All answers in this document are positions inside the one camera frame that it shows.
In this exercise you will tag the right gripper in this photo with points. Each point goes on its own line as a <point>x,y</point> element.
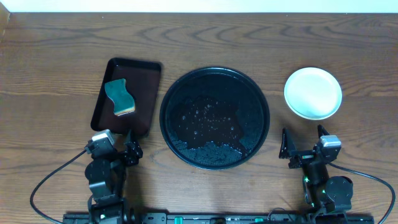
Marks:
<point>303,157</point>

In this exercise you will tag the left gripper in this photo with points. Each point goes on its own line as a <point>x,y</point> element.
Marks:
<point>121,156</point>

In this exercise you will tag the green yellow sponge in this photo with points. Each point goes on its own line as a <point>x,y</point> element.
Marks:
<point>124,102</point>

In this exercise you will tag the mint green plate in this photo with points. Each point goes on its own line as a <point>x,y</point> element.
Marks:
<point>313,93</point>

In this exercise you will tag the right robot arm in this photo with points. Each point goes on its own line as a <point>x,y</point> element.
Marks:
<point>330,197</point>

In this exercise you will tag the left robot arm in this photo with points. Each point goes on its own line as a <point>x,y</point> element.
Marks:
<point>107,174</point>

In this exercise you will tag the dark rectangular tray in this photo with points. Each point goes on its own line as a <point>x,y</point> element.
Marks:
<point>142,83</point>

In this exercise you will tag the round black tray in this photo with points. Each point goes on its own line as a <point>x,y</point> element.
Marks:
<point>214,118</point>

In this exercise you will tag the wooden side panel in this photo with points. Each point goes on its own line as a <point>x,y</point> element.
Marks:
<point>4,20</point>

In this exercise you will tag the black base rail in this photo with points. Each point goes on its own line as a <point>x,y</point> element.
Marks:
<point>163,218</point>

